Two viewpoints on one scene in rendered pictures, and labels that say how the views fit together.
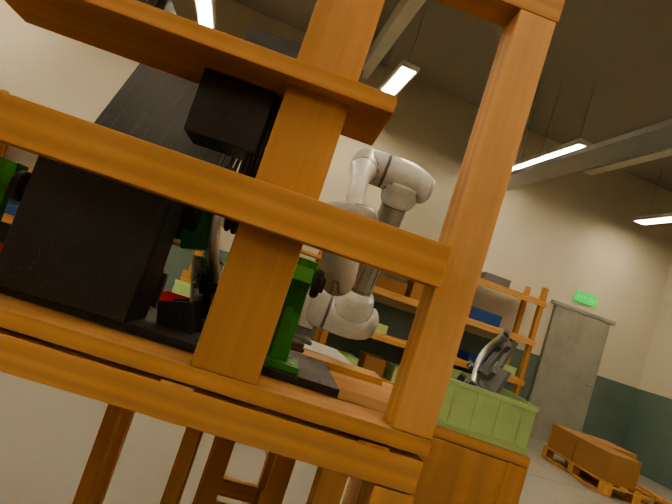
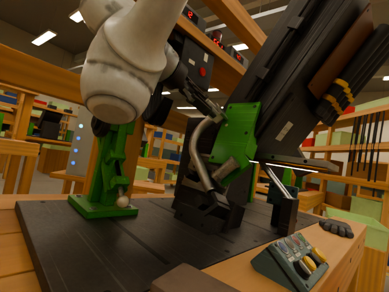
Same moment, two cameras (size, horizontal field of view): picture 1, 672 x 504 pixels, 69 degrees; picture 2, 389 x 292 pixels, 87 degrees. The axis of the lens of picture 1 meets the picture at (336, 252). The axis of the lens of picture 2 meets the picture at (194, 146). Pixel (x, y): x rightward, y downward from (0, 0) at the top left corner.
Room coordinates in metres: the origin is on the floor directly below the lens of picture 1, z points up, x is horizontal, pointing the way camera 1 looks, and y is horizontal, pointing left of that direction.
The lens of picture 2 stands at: (1.81, -0.14, 1.08)
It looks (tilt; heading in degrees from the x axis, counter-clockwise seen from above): 3 degrees up; 139
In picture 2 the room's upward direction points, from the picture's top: 10 degrees clockwise
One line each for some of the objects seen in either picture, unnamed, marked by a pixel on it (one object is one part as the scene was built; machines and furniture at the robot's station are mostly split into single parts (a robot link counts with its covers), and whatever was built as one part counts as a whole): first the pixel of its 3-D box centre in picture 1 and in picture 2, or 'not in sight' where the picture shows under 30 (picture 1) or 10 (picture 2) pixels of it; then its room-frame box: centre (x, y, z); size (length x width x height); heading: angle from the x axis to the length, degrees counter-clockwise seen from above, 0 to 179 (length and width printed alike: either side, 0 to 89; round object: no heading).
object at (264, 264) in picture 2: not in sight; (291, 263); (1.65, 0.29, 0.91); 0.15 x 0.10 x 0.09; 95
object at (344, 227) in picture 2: not in sight; (334, 226); (1.59, 0.83, 0.91); 0.20 x 0.11 x 0.03; 104
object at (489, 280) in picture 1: (429, 328); not in sight; (7.01, -1.60, 1.12); 3.01 x 0.54 x 2.23; 101
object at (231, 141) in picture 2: (201, 228); (239, 135); (1.41, 0.39, 1.17); 0.13 x 0.12 x 0.20; 95
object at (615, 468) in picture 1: (603, 464); not in sight; (5.99, -3.83, 0.22); 1.20 x 0.81 x 0.44; 6
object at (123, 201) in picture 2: not in sight; (121, 193); (1.33, 0.07, 0.96); 0.06 x 0.03 x 0.06; 5
